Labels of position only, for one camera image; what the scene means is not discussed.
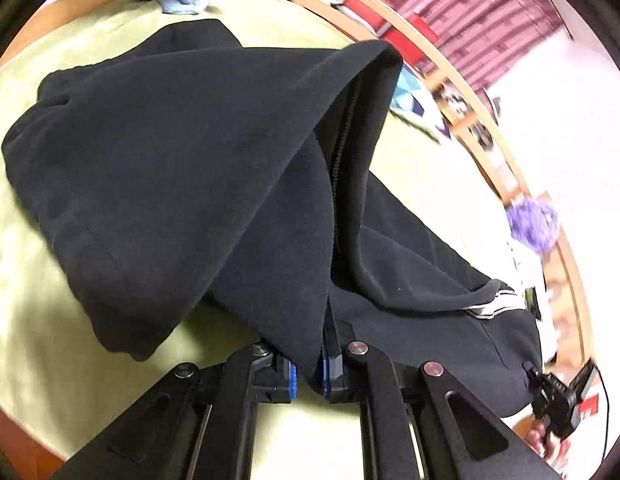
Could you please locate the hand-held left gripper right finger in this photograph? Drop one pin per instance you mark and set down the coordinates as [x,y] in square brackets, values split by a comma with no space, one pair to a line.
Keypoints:
[326,366]

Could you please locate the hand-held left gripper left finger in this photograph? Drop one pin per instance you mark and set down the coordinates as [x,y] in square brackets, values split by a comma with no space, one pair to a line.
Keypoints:
[289,384]

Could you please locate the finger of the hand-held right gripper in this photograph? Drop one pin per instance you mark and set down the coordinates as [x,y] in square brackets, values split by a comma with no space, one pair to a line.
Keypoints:
[532,374]

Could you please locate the black zip jacket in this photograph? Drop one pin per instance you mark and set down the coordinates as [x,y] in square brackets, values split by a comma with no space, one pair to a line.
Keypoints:
[190,170]

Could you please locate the person's right hand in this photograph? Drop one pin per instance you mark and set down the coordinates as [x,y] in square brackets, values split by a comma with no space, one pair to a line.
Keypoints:
[540,441]

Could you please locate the purple fluffy toy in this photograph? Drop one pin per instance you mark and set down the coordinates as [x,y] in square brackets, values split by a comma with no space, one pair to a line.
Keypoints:
[534,225]

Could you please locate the green bed sheet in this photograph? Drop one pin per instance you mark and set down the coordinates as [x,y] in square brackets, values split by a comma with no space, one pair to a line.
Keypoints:
[40,285]

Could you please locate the blue patterned cushion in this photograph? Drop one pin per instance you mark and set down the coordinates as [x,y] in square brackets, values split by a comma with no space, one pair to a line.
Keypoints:
[406,91]

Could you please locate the maroon curtain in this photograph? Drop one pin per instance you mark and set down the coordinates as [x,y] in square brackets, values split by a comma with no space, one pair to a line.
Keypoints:
[465,0]

